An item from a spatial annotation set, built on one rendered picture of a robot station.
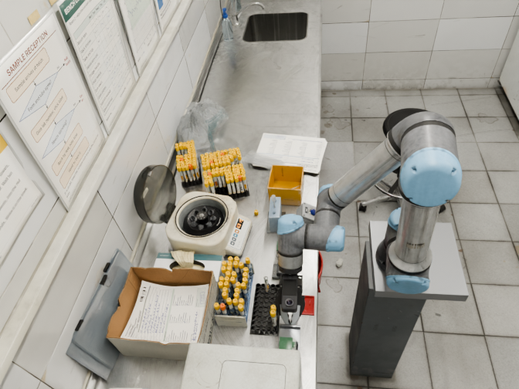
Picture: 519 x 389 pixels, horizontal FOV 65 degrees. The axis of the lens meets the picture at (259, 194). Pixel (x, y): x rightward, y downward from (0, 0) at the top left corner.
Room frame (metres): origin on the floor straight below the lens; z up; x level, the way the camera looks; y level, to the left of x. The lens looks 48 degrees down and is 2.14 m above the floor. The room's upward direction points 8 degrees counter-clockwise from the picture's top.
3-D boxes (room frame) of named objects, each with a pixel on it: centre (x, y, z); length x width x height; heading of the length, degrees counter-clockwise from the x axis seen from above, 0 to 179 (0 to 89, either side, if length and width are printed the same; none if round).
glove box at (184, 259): (0.80, 0.28, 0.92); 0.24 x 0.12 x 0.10; 78
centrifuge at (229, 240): (0.97, 0.21, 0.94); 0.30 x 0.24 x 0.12; 69
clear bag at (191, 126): (1.52, 0.26, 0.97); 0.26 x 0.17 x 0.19; 9
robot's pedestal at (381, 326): (0.73, -0.44, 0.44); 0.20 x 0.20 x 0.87; 78
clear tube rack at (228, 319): (0.68, 0.13, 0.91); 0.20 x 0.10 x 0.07; 168
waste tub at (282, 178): (1.13, -0.11, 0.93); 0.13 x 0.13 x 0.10; 75
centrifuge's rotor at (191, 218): (0.97, 0.22, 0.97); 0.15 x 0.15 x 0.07
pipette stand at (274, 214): (0.98, -0.05, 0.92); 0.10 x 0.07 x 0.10; 170
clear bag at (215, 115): (1.68, 0.20, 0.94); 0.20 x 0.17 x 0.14; 140
